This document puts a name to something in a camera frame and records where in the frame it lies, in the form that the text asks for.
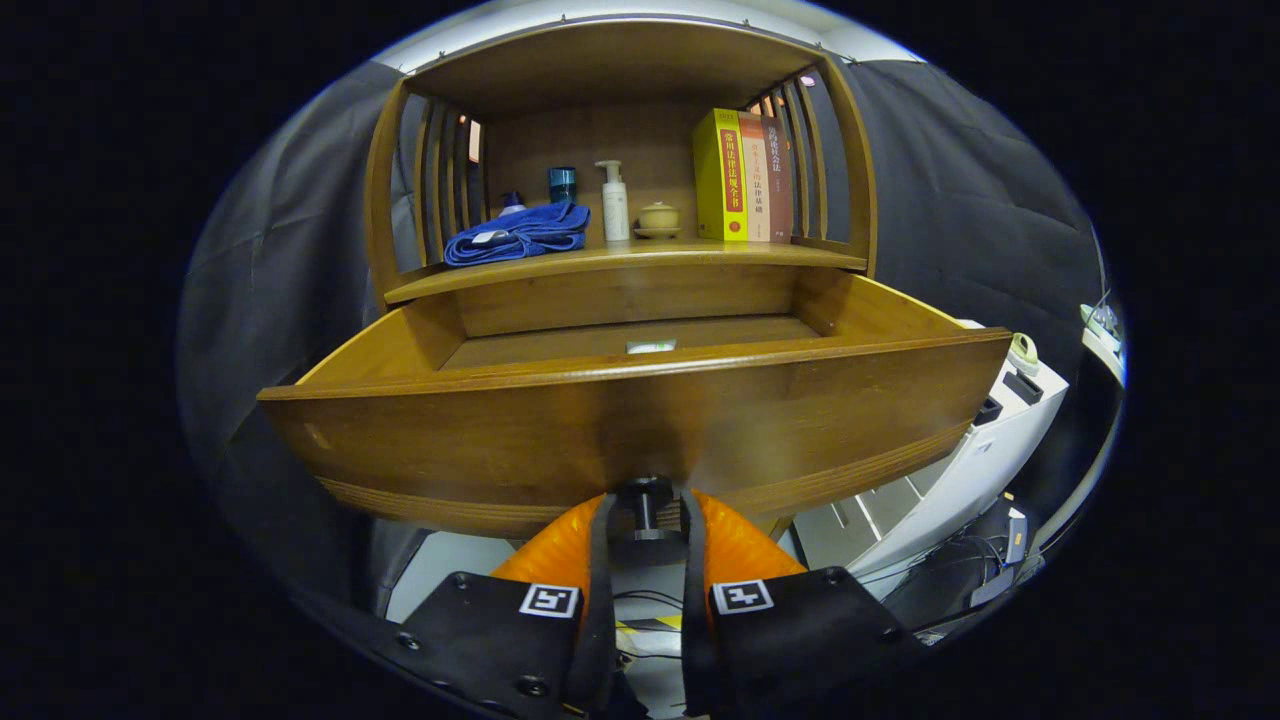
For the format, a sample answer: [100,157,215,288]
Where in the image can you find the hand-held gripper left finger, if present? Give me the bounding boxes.
[395,490,626,720]

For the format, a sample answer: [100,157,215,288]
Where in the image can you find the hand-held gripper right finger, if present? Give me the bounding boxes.
[680,488,926,720]

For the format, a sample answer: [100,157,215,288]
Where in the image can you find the black drawer knob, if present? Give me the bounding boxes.
[612,476,681,541]

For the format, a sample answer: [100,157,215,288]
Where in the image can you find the white cabinet unit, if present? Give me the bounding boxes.
[790,320,1071,601]

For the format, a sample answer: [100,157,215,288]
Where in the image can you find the wooden countertop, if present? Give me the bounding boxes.
[385,235,869,304]

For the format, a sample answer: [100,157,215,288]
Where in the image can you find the folded blue towel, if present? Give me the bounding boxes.
[444,201,592,267]

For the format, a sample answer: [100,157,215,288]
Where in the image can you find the beige lidded teacup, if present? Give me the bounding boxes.
[634,202,683,240]

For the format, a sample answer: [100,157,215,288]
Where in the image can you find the white pump bottle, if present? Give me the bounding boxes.
[596,160,631,242]

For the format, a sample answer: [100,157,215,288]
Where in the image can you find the thick yellow book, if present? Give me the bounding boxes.
[693,108,749,242]

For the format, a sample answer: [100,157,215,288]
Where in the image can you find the orange and white book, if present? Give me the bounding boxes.
[738,112,773,243]

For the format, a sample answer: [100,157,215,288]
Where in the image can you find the brown book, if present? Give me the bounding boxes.
[762,116,796,244]

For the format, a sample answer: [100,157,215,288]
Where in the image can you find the white power strip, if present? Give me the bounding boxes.
[1080,300,1126,386]

